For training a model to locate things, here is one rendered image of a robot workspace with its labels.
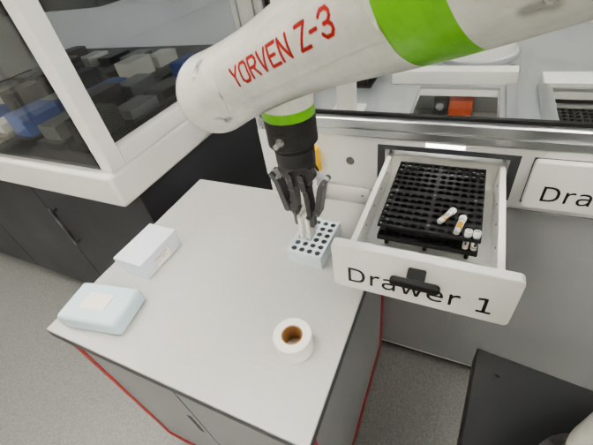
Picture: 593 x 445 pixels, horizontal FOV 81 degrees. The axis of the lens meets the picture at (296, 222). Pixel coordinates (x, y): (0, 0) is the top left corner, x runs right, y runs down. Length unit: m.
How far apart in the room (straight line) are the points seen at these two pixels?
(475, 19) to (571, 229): 0.77
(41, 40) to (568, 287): 1.33
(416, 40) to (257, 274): 0.64
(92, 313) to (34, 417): 1.11
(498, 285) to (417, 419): 0.92
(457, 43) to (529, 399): 0.51
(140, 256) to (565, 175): 0.91
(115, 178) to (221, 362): 0.59
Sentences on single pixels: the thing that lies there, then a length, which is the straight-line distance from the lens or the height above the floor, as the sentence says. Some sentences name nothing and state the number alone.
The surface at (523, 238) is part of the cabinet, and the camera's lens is 0.98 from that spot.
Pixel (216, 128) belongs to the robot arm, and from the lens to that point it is 0.50.
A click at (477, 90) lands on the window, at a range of 0.80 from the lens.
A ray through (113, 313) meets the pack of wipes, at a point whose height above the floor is 0.80.
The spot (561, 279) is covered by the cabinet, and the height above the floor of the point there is 0.60.
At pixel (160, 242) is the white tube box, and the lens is 0.90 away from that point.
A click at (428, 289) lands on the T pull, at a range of 0.56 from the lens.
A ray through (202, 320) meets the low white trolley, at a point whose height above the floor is 0.76.
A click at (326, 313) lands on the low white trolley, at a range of 0.71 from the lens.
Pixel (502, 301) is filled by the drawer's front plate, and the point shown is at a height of 0.88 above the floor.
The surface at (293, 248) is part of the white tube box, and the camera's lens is 0.80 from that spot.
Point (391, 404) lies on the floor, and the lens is 1.45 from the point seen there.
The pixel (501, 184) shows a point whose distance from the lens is 0.81.
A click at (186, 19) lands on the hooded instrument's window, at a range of 1.31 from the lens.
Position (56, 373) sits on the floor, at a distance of 1.98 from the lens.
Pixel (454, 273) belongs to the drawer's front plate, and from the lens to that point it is 0.58.
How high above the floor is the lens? 1.35
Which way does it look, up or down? 41 degrees down
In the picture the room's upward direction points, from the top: 10 degrees counter-clockwise
